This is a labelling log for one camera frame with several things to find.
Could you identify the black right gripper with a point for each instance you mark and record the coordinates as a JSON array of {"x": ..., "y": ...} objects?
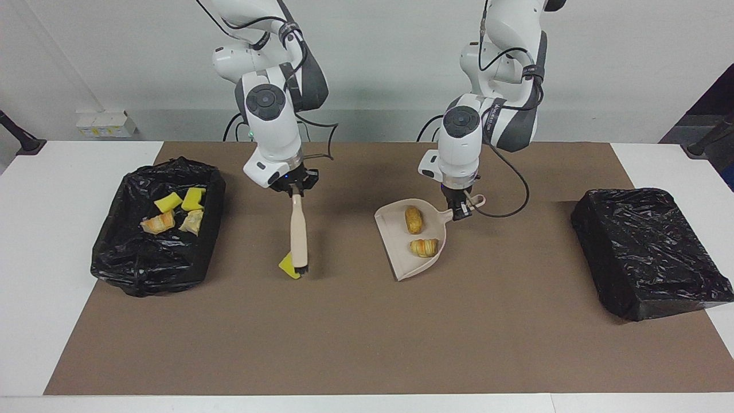
[{"x": 295, "y": 178}]

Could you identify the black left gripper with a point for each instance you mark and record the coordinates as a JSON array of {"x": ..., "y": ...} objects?
[{"x": 459, "y": 195}]

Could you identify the beige hand brush black bristles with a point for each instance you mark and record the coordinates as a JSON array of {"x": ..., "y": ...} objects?
[{"x": 299, "y": 235}]

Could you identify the brown bread roll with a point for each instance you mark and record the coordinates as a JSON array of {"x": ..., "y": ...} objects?
[{"x": 413, "y": 220}]

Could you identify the small striped croissant piece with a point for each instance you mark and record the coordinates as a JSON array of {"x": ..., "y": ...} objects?
[{"x": 424, "y": 248}]

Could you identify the beige plastic dustpan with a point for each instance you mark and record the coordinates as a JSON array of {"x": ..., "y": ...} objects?
[{"x": 407, "y": 258}]

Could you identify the yellow sponge piece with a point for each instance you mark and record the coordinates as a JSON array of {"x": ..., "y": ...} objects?
[{"x": 287, "y": 265}]

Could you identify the yellow notched sponge block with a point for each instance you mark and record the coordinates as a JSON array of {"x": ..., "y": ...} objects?
[{"x": 194, "y": 199}]

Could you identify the torn pale croissant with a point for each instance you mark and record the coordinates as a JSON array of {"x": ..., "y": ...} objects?
[{"x": 192, "y": 222}]

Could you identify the small yellow sponge wedge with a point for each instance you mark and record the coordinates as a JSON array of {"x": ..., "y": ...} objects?
[{"x": 168, "y": 202}]

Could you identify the orange striped croissant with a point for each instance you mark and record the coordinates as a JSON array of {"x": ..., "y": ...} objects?
[{"x": 159, "y": 223}]

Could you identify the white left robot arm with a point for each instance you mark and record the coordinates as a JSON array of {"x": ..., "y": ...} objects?
[{"x": 461, "y": 149}]

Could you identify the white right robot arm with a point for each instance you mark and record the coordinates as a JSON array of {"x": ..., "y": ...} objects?
[{"x": 269, "y": 132}]

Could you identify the open bin with black bag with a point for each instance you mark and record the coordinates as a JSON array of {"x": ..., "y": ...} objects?
[{"x": 149, "y": 264}]

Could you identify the bin covered by black bag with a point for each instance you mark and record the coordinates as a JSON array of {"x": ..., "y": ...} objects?
[{"x": 648, "y": 252}]

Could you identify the brown table mat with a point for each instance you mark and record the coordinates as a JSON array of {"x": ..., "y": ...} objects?
[{"x": 401, "y": 355}]

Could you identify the black stand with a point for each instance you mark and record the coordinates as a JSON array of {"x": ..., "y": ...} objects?
[
  {"x": 702, "y": 146},
  {"x": 26, "y": 143}
]

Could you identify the dark background furniture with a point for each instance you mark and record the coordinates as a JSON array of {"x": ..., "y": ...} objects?
[{"x": 719, "y": 97}]

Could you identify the white wall power strip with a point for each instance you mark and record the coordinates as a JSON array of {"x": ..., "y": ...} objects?
[{"x": 106, "y": 125}]

